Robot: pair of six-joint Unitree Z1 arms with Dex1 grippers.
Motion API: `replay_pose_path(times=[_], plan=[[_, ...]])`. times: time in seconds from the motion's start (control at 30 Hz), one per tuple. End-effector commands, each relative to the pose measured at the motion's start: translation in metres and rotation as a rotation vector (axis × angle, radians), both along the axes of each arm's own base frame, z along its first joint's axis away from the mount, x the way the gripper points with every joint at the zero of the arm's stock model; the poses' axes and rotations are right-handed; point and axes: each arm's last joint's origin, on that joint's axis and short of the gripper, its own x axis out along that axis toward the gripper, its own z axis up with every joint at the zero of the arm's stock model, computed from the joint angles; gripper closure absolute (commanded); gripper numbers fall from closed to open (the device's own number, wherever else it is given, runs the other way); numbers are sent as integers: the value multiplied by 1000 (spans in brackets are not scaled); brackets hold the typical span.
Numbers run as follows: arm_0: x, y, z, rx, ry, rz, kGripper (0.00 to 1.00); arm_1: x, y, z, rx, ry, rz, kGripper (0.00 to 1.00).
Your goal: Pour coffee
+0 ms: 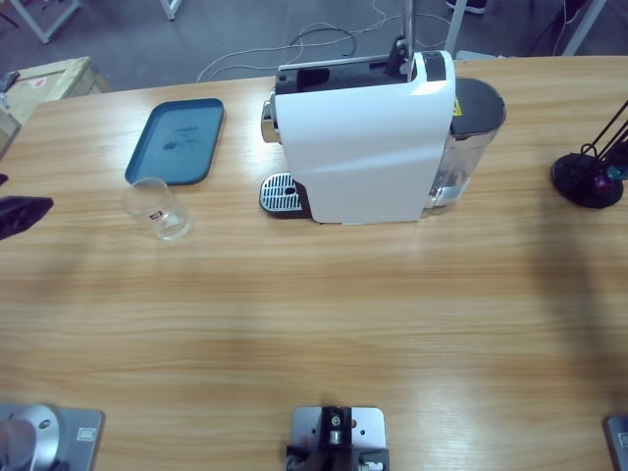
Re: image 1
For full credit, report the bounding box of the clear glass cup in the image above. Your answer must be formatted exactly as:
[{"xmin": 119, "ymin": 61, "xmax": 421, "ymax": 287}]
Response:
[{"xmin": 121, "ymin": 177, "xmax": 195, "ymax": 242}]

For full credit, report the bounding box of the silver coffee machine lever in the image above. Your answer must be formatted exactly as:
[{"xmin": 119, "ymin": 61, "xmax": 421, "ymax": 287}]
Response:
[{"xmin": 385, "ymin": 0, "xmax": 418, "ymax": 82}]

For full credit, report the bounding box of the white capsule coffee machine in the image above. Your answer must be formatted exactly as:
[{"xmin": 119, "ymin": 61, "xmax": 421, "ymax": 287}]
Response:
[{"xmin": 259, "ymin": 50, "xmax": 506, "ymax": 227}]

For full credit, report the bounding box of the wooden crate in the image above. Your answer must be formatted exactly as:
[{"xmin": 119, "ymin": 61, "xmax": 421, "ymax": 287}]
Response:
[{"xmin": 0, "ymin": 56, "xmax": 112, "ymax": 163}]

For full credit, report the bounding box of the blue plastic tray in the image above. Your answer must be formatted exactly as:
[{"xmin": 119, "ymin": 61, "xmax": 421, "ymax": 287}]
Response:
[{"xmin": 125, "ymin": 97, "xmax": 226, "ymax": 187}]

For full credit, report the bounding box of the white table leg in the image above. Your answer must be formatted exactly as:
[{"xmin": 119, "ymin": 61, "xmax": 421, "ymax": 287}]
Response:
[
  {"xmin": 444, "ymin": 0, "xmax": 467, "ymax": 63},
  {"xmin": 159, "ymin": 0, "xmax": 190, "ymax": 22}
]

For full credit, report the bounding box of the metal grid drip tray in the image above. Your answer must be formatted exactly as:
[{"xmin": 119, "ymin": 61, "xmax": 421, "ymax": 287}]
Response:
[{"xmin": 258, "ymin": 171, "xmax": 311, "ymax": 220}]

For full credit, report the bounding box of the clear water tank black lid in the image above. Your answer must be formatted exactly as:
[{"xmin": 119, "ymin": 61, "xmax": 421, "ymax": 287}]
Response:
[{"xmin": 424, "ymin": 77, "xmax": 506, "ymax": 217}]

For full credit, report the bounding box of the grey floor box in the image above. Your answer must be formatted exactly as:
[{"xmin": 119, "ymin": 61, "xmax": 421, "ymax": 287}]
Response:
[{"xmin": 453, "ymin": 48, "xmax": 509, "ymax": 63}]

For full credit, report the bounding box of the dark sneaker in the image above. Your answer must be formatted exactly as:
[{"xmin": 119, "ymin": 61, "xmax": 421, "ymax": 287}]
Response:
[{"xmin": 445, "ymin": 0, "xmax": 490, "ymax": 15}]

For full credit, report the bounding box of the black capsule holder with rods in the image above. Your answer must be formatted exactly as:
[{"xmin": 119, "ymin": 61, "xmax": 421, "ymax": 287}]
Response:
[{"xmin": 549, "ymin": 100, "xmax": 628, "ymax": 210}]

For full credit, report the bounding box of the white table frame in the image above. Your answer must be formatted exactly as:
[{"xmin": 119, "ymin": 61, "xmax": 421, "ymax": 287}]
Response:
[
  {"xmin": 561, "ymin": 0, "xmax": 609, "ymax": 58},
  {"xmin": 0, "ymin": 0, "xmax": 82, "ymax": 45}
]

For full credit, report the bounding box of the white floor cable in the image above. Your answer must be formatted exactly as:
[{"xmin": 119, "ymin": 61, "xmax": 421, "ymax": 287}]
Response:
[{"xmin": 195, "ymin": 0, "xmax": 452, "ymax": 84}]

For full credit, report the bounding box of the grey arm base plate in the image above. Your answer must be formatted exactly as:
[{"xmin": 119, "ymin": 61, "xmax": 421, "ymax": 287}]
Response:
[
  {"xmin": 0, "ymin": 402, "xmax": 107, "ymax": 471},
  {"xmin": 602, "ymin": 414, "xmax": 628, "ymax": 471}
]

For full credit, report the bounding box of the black floor cable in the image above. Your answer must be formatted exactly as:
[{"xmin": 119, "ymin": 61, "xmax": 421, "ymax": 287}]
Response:
[{"xmin": 288, "ymin": 26, "xmax": 359, "ymax": 58}]

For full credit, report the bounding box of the grey mount plate dark post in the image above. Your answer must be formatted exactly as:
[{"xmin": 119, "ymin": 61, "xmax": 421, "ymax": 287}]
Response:
[{"xmin": 286, "ymin": 405, "xmax": 392, "ymax": 471}]

